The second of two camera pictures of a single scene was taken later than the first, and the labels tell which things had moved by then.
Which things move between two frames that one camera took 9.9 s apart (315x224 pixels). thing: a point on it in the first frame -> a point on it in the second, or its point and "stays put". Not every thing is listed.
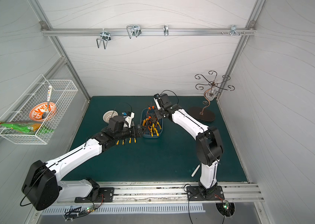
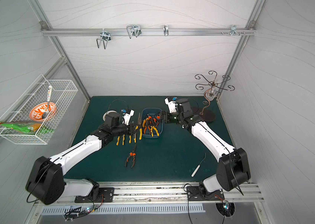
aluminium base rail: x=176 y=191 stays put
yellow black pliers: x=130 y=140 stays put
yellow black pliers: x=118 y=141 stays put
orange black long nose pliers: x=152 y=117 -> x=132 y=154
